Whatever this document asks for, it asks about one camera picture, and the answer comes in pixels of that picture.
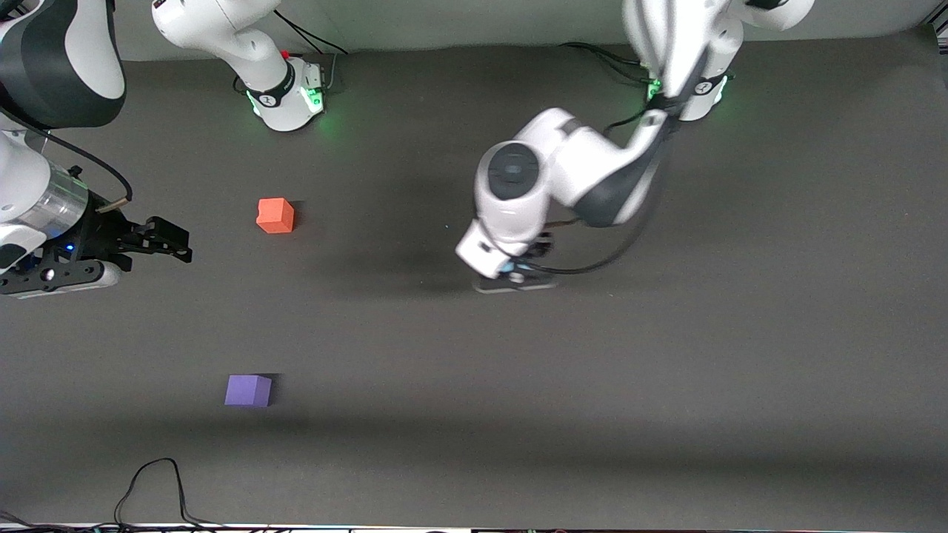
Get orange foam block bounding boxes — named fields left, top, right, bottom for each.
left=256, top=198, right=296, bottom=235

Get purple foam block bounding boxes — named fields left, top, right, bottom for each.
left=224, top=374, right=273, bottom=408

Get dark grey table mat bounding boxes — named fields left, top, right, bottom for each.
left=0, top=26, right=948, bottom=530

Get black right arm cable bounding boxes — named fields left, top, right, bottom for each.
left=0, top=107, right=135, bottom=214

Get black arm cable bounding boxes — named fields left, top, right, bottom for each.
left=0, top=107, right=135, bottom=214
left=518, top=111, right=671, bottom=276

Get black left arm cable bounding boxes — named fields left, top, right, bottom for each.
left=518, top=111, right=671, bottom=276

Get black left base cables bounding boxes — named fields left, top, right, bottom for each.
left=559, top=42, right=661, bottom=87

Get black base cables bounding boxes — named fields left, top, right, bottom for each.
left=273, top=9, right=349, bottom=93
left=559, top=42, right=661, bottom=87

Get looped thin black cable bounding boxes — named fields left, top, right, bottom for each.
left=113, top=457, right=223, bottom=529

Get black right base cables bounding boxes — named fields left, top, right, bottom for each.
left=273, top=9, right=349, bottom=93

